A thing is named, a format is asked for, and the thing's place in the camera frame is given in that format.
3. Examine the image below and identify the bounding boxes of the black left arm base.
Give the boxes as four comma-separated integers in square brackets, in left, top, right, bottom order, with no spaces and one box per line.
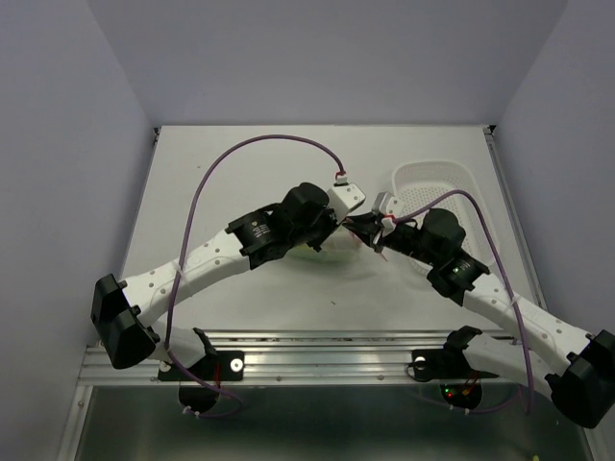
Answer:
[157,351,245,419]

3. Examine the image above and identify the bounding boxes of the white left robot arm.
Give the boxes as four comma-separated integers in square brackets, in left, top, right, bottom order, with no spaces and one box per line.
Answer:
[91,182,337,378]

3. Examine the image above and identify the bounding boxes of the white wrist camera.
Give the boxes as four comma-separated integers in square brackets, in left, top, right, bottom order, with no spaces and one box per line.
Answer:
[371,191,404,218]
[327,182,366,215]

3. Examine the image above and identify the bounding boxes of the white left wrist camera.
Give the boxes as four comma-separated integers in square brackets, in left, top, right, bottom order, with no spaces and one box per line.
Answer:
[327,182,366,215]

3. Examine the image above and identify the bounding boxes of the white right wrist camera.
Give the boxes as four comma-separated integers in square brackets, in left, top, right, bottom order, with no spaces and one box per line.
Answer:
[371,191,404,218]

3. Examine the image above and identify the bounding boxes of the white perforated plastic basket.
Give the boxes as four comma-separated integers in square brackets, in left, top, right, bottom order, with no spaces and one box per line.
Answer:
[391,160,499,269]

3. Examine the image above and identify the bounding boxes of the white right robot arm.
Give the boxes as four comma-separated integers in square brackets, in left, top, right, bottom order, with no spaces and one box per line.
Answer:
[343,208,614,428]

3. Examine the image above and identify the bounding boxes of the aluminium rail frame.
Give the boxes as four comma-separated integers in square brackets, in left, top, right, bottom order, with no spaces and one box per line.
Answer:
[57,125,609,460]

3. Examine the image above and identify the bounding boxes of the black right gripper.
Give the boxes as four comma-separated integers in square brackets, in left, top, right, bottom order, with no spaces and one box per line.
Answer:
[344,210,440,266]

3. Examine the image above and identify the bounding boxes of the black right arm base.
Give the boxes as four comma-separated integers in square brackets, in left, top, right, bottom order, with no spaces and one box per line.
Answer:
[405,348,498,413]

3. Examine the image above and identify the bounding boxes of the clear pink-dotted zip bag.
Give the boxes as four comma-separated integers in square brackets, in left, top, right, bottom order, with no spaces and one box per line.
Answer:
[287,227,388,264]

